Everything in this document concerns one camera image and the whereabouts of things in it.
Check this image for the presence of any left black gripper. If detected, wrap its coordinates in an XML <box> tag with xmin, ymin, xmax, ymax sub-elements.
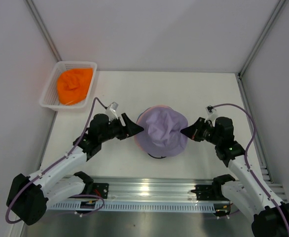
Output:
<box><xmin>99</xmin><ymin>113</ymin><xmax>144</xmax><ymax>143</ymax></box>

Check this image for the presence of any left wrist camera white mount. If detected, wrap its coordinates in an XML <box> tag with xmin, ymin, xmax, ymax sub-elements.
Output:
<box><xmin>106</xmin><ymin>102</ymin><xmax>118</xmax><ymax>121</ymax></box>

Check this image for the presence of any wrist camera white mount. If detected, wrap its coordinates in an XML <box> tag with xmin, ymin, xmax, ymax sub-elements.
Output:
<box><xmin>106</xmin><ymin>102</ymin><xmax>118</xmax><ymax>121</ymax></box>
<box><xmin>206</xmin><ymin>106</ymin><xmax>218</xmax><ymax>122</ymax></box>

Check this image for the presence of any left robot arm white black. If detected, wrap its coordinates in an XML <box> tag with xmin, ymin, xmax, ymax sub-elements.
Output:
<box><xmin>5</xmin><ymin>114</ymin><xmax>144</xmax><ymax>225</ymax></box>

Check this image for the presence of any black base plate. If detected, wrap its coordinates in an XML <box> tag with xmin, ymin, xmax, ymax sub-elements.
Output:
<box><xmin>190</xmin><ymin>185</ymin><xmax>228</xmax><ymax>201</ymax></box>
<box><xmin>84</xmin><ymin>183</ymin><xmax>109</xmax><ymax>199</ymax></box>

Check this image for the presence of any pink bucket hat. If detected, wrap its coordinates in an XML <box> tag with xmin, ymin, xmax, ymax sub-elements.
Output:
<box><xmin>134</xmin><ymin>105</ymin><xmax>171</xmax><ymax>152</ymax></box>

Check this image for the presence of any red hat in basket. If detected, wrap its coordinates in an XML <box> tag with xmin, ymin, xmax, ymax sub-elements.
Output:
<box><xmin>56</xmin><ymin>68</ymin><xmax>94</xmax><ymax>106</ymax></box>

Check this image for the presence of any aluminium corner post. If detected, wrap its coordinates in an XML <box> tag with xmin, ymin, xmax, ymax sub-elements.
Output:
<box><xmin>238</xmin><ymin>0</ymin><xmax>288</xmax><ymax>80</ymax></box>
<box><xmin>24</xmin><ymin>0</ymin><xmax>62</xmax><ymax>62</ymax></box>

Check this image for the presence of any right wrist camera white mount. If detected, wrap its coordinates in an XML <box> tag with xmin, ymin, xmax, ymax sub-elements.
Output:
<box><xmin>206</xmin><ymin>106</ymin><xmax>218</xmax><ymax>122</ymax></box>

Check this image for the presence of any purple bucket hat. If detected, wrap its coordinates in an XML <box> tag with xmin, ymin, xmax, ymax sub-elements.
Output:
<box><xmin>136</xmin><ymin>108</ymin><xmax>188</xmax><ymax>157</ymax></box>

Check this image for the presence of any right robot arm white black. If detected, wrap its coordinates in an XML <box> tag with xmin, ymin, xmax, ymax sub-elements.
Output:
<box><xmin>181</xmin><ymin>117</ymin><xmax>289</xmax><ymax>237</ymax></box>

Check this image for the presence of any black wire hat stand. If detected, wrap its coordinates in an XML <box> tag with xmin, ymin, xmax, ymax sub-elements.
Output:
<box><xmin>148</xmin><ymin>154</ymin><xmax>166</xmax><ymax>159</ymax></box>

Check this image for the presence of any purple cable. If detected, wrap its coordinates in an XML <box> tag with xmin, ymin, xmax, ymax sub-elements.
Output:
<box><xmin>5</xmin><ymin>97</ymin><xmax>108</xmax><ymax>224</ymax></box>
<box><xmin>212</xmin><ymin>103</ymin><xmax>289</xmax><ymax>237</ymax></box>

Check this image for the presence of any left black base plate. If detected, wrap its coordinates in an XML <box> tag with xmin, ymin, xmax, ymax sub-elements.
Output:
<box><xmin>84</xmin><ymin>183</ymin><xmax>109</xmax><ymax>199</ymax></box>

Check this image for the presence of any white slotted cable duct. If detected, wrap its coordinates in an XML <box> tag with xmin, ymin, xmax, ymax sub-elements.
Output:
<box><xmin>49</xmin><ymin>200</ymin><xmax>216</xmax><ymax>213</ymax></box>

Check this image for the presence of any right aluminium corner post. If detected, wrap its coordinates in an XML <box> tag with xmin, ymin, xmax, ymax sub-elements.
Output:
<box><xmin>238</xmin><ymin>0</ymin><xmax>288</xmax><ymax>80</ymax></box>

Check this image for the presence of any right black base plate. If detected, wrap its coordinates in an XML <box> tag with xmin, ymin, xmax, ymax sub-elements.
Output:
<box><xmin>190</xmin><ymin>185</ymin><xmax>228</xmax><ymax>201</ymax></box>

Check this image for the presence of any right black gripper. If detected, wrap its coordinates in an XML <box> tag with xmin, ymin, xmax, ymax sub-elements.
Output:
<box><xmin>181</xmin><ymin>117</ymin><xmax>221</xmax><ymax>146</ymax></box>

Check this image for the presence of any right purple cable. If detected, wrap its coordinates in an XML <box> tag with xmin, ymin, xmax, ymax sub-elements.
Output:
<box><xmin>212</xmin><ymin>103</ymin><xmax>289</xmax><ymax>237</ymax></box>

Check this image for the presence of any aluminium rail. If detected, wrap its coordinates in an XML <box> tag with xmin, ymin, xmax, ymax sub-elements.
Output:
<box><xmin>45</xmin><ymin>175</ymin><xmax>288</xmax><ymax>203</ymax></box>

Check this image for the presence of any white plastic basket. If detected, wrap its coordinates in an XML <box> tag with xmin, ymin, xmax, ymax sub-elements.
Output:
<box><xmin>39</xmin><ymin>61</ymin><xmax>98</xmax><ymax>112</ymax></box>

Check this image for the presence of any left aluminium corner post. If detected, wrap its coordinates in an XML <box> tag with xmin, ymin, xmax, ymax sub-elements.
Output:
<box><xmin>24</xmin><ymin>0</ymin><xmax>62</xmax><ymax>62</ymax></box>

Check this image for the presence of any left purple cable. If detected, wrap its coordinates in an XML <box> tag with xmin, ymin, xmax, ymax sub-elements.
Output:
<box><xmin>5</xmin><ymin>97</ymin><xmax>108</xmax><ymax>224</ymax></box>

